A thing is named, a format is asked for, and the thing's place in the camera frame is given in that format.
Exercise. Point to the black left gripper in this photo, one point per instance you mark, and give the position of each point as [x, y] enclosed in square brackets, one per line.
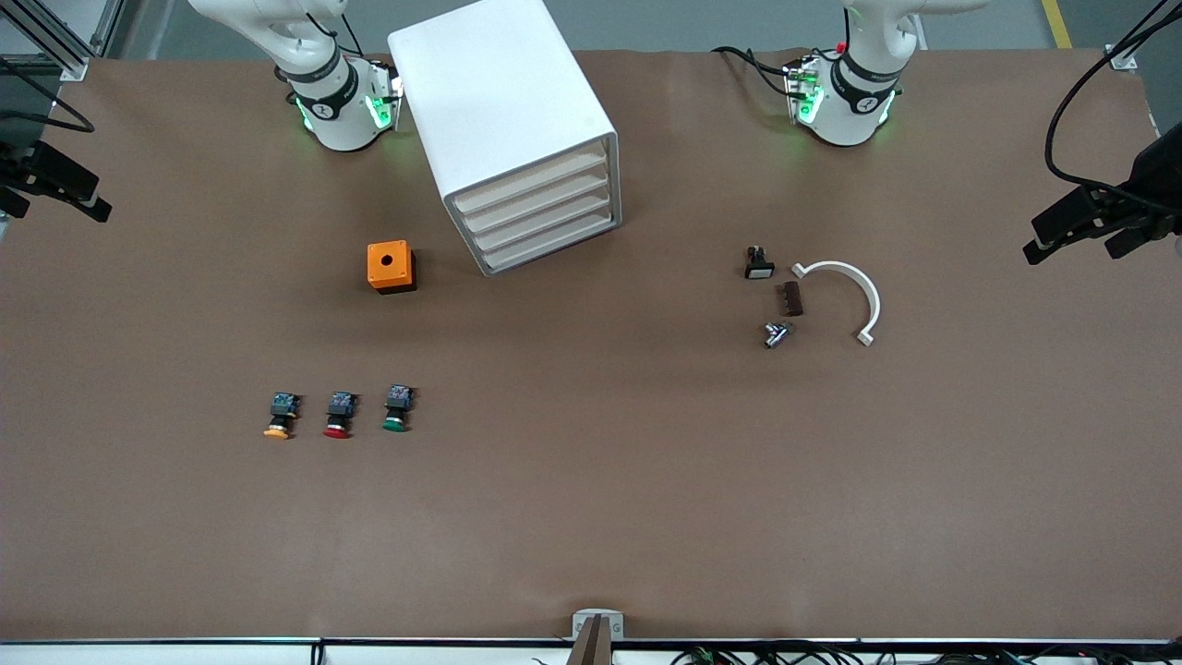
[1148, 183]

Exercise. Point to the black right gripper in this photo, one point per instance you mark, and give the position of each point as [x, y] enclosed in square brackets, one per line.
[18, 167]

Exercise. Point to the yellow mushroom push button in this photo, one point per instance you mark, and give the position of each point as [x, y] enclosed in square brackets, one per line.
[280, 411]

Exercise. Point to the white plastic drawer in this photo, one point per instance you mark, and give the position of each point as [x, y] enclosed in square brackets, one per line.
[533, 176]
[539, 197]

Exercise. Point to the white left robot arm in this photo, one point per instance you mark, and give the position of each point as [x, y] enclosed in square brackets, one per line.
[845, 125]

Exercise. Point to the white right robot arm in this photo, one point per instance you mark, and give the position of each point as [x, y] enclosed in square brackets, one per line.
[342, 120]

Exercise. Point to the red mushroom push button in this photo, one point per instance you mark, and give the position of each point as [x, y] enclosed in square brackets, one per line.
[340, 411]

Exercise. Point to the green mushroom push button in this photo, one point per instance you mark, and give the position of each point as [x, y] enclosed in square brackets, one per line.
[397, 406]

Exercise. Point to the white drawer cabinet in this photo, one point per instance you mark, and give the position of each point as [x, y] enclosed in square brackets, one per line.
[499, 92]

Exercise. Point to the white curved plastic clamp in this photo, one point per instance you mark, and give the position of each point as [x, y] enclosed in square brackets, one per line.
[854, 274]

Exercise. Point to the brown terminal block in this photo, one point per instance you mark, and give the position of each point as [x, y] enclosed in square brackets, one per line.
[790, 298]

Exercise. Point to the aluminium frame post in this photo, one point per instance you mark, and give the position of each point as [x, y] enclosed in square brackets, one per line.
[1122, 61]
[72, 67]

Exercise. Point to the orange button enclosure box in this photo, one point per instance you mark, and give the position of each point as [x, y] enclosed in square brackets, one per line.
[377, 272]

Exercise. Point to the small metal selector switch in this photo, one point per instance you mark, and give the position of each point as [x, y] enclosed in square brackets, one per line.
[776, 334]

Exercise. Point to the black switch with white face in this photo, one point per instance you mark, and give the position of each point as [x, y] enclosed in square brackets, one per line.
[759, 268]

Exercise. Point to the metal bracket with post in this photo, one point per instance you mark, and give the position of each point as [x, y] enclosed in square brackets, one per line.
[584, 626]

